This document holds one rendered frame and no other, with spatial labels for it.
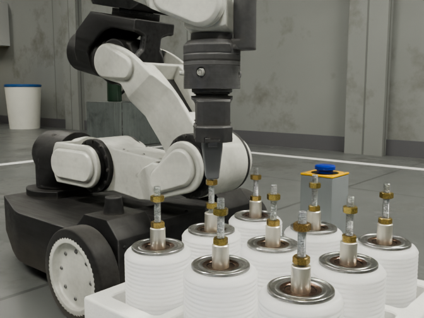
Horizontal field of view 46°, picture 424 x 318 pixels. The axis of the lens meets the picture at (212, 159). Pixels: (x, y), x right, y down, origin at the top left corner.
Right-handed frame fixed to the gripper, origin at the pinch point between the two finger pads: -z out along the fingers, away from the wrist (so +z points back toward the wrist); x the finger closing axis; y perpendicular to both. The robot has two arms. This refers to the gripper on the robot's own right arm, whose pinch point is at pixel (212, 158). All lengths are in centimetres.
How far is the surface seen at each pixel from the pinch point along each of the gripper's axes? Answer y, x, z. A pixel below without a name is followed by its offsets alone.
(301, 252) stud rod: -8.0, -25.5, -7.1
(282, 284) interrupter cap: -6.4, -23.8, -11.4
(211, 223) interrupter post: 0.1, -1.1, -10.2
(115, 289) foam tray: 15.0, -5.8, -18.7
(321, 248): -16.6, -4.9, -13.6
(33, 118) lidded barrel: 187, 574, -24
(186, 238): 4.2, -2.1, -12.2
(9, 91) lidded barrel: 213, 568, 11
